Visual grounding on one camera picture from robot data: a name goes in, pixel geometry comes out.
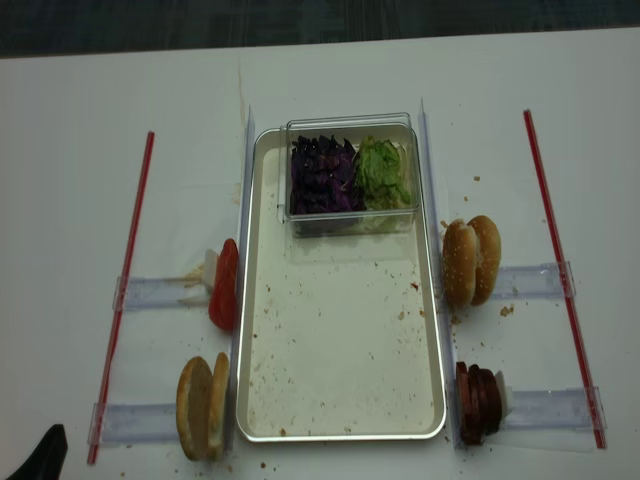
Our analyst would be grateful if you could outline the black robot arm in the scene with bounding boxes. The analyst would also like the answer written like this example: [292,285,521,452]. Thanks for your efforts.
[7,424,68,480]

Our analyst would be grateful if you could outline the green lettuce leaves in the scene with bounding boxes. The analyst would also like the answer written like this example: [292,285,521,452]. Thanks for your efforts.
[355,136,412,210]

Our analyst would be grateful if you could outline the red tomato slice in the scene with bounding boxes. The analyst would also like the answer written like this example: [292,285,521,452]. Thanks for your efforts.
[208,238,239,331]

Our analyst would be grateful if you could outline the stacked brown meat patties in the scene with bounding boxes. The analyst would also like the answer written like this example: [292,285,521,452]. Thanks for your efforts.
[456,362,503,446]

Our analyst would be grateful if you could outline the purple shredded cabbage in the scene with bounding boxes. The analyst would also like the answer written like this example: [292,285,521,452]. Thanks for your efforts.
[289,135,365,215]

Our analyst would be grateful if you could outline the clear plastic salad container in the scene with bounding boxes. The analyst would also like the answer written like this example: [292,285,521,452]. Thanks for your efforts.
[280,112,421,238]

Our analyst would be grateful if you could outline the white rectangular metal tray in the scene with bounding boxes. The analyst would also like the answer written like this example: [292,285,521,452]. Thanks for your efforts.
[236,129,446,443]

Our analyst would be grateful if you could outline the sesame bun half left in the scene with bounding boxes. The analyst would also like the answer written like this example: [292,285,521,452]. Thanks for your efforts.
[442,219,479,307]

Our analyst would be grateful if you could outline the sesame bun half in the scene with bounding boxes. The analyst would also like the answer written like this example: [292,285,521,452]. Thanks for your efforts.
[442,219,479,307]
[468,215,501,306]

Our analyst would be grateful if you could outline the sesame bun half right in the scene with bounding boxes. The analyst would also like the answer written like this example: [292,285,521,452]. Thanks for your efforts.
[468,215,501,306]

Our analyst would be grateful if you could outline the red strip left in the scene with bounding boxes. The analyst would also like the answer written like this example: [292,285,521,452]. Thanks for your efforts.
[87,131,155,466]

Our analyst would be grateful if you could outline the red strip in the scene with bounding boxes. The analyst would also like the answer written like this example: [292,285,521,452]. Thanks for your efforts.
[87,131,155,466]
[523,109,608,450]

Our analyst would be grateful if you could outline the red strip right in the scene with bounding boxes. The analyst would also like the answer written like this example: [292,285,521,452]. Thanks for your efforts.
[523,109,608,450]

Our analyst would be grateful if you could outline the clear rail upper left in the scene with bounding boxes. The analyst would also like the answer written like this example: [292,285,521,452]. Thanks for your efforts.
[112,276,210,312]

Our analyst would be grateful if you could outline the clear rail upper right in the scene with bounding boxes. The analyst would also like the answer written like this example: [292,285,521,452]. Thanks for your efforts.
[490,262,576,300]

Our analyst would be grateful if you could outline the clear rail lower left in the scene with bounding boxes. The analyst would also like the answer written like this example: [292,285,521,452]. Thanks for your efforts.
[88,403,179,446]

